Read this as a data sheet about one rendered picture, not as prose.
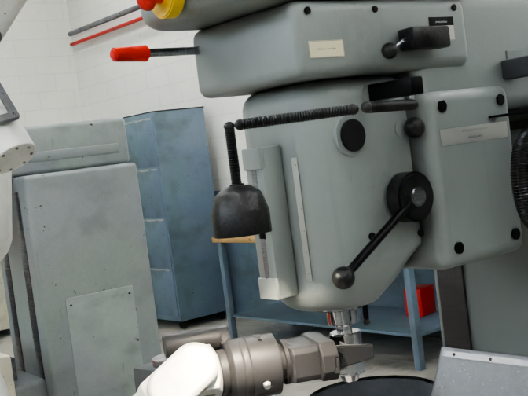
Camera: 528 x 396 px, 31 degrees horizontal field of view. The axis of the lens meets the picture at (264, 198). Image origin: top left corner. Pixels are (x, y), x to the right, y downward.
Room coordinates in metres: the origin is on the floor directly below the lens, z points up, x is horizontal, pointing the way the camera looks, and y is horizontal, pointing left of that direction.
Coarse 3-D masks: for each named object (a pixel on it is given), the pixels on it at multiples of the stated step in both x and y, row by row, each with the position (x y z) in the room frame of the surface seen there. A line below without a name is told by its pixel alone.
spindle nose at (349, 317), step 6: (336, 312) 1.35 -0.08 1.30; (342, 312) 1.35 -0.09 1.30; (348, 312) 1.35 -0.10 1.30; (354, 312) 1.36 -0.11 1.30; (330, 318) 1.36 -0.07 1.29; (336, 318) 1.35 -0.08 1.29; (342, 318) 1.35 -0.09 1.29; (348, 318) 1.35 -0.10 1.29; (354, 318) 1.36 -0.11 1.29; (330, 324) 1.36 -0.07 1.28; (336, 324) 1.35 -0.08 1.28; (342, 324) 1.35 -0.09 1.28; (348, 324) 1.35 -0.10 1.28
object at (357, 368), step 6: (336, 342) 1.36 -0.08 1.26; (342, 342) 1.35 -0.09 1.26; (348, 342) 1.35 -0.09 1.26; (354, 342) 1.35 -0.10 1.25; (360, 342) 1.36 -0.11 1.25; (348, 366) 1.35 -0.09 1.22; (354, 366) 1.35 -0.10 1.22; (360, 366) 1.36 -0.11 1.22; (342, 372) 1.35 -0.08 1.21; (348, 372) 1.35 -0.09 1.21; (354, 372) 1.35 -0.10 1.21; (360, 372) 1.35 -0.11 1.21
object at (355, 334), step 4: (352, 328) 1.38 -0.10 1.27; (356, 328) 1.38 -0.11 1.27; (332, 332) 1.37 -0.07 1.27; (336, 332) 1.37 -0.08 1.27; (348, 332) 1.36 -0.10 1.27; (352, 332) 1.36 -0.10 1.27; (356, 332) 1.36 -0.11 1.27; (360, 332) 1.36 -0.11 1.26; (332, 336) 1.36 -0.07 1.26; (336, 336) 1.35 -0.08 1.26; (340, 336) 1.35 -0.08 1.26; (344, 336) 1.35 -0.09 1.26; (348, 336) 1.35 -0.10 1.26; (352, 336) 1.35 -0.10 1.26; (356, 336) 1.36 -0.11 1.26; (360, 336) 1.36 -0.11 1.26; (336, 340) 1.35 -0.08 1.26; (340, 340) 1.35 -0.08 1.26; (344, 340) 1.35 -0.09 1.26; (348, 340) 1.35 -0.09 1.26
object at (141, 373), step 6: (162, 354) 1.78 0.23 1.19; (156, 360) 1.73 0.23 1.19; (162, 360) 1.73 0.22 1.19; (138, 366) 1.76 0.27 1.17; (144, 366) 1.75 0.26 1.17; (150, 366) 1.75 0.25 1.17; (156, 366) 1.72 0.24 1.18; (138, 372) 1.74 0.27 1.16; (144, 372) 1.73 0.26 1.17; (150, 372) 1.71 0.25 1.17; (138, 378) 1.74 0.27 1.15; (144, 378) 1.73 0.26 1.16; (138, 384) 1.74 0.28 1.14
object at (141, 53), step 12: (120, 48) 1.29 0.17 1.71; (132, 48) 1.30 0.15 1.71; (144, 48) 1.31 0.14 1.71; (156, 48) 1.33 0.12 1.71; (168, 48) 1.34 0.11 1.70; (180, 48) 1.35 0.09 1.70; (192, 48) 1.37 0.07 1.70; (120, 60) 1.30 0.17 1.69; (132, 60) 1.31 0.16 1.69; (144, 60) 1.32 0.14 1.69
